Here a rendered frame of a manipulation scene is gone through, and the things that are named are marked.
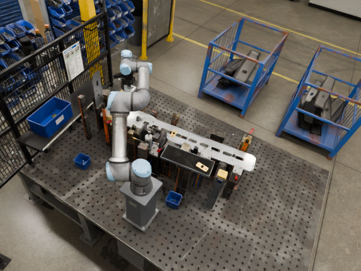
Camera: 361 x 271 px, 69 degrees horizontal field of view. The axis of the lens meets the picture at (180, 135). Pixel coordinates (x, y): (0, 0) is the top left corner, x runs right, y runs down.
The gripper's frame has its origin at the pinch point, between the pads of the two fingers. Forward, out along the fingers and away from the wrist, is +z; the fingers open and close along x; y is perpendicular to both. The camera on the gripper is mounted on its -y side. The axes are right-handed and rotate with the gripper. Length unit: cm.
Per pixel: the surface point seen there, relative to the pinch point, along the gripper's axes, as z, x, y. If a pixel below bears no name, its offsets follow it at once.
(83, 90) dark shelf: 24, 8, -48
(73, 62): -2, 9, -55
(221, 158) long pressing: 26, -8, 90
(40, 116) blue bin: 19, -41, -52
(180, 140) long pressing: 26, -5, 54
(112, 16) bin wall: 34, 175, -120
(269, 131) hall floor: 125, 162, 144
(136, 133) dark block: 14.8, -24.9, 23.9
